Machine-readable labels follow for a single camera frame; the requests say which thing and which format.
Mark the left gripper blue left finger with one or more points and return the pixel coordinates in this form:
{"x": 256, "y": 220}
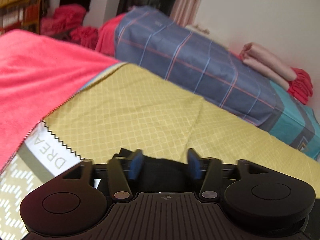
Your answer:
{"x": 124, "y": 166}

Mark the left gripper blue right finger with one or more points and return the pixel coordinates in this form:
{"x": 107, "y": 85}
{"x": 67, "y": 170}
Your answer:
{"x": 207, "y": 170}

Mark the black knit pants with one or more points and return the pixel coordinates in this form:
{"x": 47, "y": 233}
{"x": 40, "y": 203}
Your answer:
{"x": 157, "y": 175}

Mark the yellow patterned bedspread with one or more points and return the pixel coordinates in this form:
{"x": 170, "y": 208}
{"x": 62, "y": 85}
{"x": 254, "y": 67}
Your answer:
{"x": 129, "y": 107}

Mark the pink folded blanket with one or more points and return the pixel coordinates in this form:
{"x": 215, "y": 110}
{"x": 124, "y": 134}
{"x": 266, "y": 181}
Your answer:
{"x": 267, "y": 64}

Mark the red folded cloth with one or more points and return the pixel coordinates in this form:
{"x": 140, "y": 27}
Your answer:
{"x": 301, "y": 88}

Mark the pink fleece blanket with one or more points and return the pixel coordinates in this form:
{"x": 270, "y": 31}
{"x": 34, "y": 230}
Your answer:
{"x": 38, "y": 74}

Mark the blue plaid folded quilt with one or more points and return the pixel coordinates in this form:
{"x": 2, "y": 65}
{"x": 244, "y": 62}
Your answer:
{"x": 148, "y": 38}

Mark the red clothes pile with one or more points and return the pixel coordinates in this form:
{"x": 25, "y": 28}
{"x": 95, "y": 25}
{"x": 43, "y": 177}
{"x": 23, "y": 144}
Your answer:
{"x": 67, "y": 24}

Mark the pink curtain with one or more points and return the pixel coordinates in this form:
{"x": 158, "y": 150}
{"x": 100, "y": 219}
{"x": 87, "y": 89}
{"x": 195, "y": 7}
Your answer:
{"x": 184, "y": 11}

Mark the wooden bookshelf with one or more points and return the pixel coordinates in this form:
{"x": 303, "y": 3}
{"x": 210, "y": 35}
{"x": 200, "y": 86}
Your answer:
{"x": 22, "y": 14}

